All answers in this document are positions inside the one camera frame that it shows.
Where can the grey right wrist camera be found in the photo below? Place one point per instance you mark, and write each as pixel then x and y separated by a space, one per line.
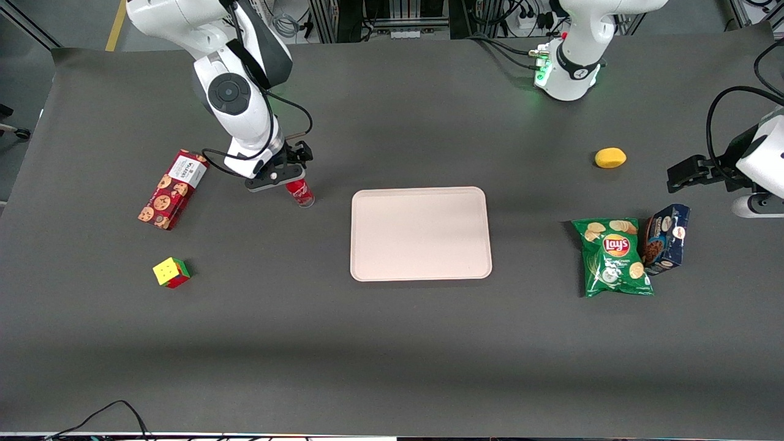
pixel 272 179

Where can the dark grey table mat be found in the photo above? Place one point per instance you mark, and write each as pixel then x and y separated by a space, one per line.
pixel 392 343

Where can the pale pink plastic tray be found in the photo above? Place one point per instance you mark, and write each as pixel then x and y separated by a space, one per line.
pixel 421 234

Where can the white power strip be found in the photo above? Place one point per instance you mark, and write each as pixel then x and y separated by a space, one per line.
pixel 527 21

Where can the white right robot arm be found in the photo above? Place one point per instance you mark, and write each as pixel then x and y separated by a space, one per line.
pixel 236 92

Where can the black wheeled stand leg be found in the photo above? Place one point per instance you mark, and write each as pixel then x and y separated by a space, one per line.
pixel 15 130

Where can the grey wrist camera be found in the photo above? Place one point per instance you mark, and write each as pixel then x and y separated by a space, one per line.
pixel 272 179
pixel 756 206

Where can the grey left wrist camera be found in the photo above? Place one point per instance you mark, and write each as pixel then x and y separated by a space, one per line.
pixel 756 206

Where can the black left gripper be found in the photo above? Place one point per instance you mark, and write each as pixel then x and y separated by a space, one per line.
pixel 720 164

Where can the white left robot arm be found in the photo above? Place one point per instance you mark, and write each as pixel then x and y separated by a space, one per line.
pixel 576 55

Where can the aluminium frame rack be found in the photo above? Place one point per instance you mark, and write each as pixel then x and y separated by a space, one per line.
pixel 380 18

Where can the colourful puzzle cube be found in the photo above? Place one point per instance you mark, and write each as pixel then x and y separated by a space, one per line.
pixel 171 272

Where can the red coke bottle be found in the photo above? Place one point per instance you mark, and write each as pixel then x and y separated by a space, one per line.
pixel 301 193

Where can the blue cookie box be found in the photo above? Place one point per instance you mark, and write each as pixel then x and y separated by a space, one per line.
pixel 666 239

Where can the yellow lemon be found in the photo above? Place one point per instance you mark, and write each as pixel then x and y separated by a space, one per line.
pixel 610 158

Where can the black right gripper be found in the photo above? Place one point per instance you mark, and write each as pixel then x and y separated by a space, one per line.
pixel 299 155

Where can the green Lay's chips bag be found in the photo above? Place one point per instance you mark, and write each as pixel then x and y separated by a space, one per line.
pixel 614 258

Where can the yellow floor tape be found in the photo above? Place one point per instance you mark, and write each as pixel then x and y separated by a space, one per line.
pixel 116 24

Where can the red cookie box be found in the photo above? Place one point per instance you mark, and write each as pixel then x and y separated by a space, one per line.
pixel 173 190

